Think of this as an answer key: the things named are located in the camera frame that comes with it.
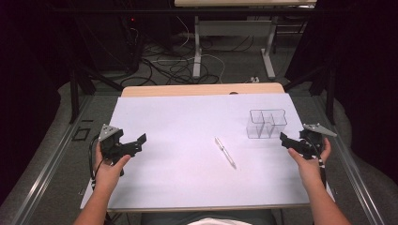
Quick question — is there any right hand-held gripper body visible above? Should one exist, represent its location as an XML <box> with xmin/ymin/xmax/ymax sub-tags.
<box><xmin>298</xmin><ymin>122</ymin><xmax>338</xmax><ymax>160</ymax></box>

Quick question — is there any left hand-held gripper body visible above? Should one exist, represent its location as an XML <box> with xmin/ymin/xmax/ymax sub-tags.
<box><xmin>98</xmin><ymin>124</ymin><xmax>132</xmax><ymax>165</ymax></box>

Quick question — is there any clear plastic pen holder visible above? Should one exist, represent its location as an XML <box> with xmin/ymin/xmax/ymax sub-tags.
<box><xmin>246</xmin><ymin>109</ymin><xmax>288</xmax><ymax>140</ymax></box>

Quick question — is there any white pen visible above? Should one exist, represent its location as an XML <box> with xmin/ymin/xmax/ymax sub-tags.
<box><xmin>214</xmin><ymin>136</ymin><xmax>237</xmax><ymax>170</ymax></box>

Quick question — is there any person's right hand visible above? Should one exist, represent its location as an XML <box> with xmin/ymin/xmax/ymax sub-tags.
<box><xmin>287</xmin><ymin>137</ymin><xmax>332</xmax><ymax>190</ymax></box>

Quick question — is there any person's left hand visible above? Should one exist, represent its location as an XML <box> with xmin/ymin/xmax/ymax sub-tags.
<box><xmin>93</xmin><ymin>142</ymin><xmax>131</xmax><ymax>193</ymax></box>

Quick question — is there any white table cover sheet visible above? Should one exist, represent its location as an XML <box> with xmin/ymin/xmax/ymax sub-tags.
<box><xmin>79</xmin><ymin>93</ymin><xmax>336</xmax><ymax>211</ymax></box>

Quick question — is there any black metal stand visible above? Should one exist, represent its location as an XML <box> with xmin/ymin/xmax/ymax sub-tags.
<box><xmin>283</xmin><ymin>60</ymin><xmax>338</xmax><ymax>126</ymax></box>
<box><xmin>68</xmin><ymin>59</ymin><xmax>125</xmax><ymax>125</ymax></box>

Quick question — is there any person's lap clothing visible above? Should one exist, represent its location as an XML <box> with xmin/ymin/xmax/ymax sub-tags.
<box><xmin>140</xmin><ymin>209</ymin><xmax>278</xmax><ymax>225</ymax></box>

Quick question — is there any black computer case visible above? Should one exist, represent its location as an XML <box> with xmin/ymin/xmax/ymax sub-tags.
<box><xmin>74</xmin><ymin>12</ymin><xmax>144</xmax><ymax>73</ymax></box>

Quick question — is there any desk with white legs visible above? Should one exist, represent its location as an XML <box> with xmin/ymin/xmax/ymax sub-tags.
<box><xmin>174</xmin><ymin>0</ymin><xmax>317</xmax><ymax>81</ymax></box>

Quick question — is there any black horizontal bar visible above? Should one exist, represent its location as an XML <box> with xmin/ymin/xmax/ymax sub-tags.
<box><xmin>46</xmin><ymin>7</ymin><xmax>348</xmax><ymax>15</ymax></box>

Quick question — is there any left hand-held gripper black cable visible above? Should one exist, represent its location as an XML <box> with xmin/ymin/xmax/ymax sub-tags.
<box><xmin>88</xmin><ymin>134</ymin><xmax>105</xmax><ymax>191</ymax></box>

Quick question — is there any right hand-held gripper striped cable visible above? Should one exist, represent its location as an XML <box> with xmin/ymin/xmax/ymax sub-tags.
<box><xmin>313</xmin><ymin>137</ymin><xmax>329</xmax><ymax>188</ymax></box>

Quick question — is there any aluminium floor rail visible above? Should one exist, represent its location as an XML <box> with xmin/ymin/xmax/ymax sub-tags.
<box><xmin>313</xmin><ymin>96</ymin><xmax>388</xmax><ymax>225</ymax></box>
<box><xmin>10</xmin><ymin>95</ymin><xmax>95</xmax><ymax>225</ymax></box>

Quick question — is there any tangle of black floor cables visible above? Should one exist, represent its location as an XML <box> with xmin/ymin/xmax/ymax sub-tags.
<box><xmin>120</xmin><ymin>34</ymin><xmax>254</xmax><ymax>87</ymax></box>

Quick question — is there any white floor cable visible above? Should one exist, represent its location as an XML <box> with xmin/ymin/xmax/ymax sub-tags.
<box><xmin>175</xmin><ymin>15</ymin><xmax>227</xmax><ymax>84</ymax></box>

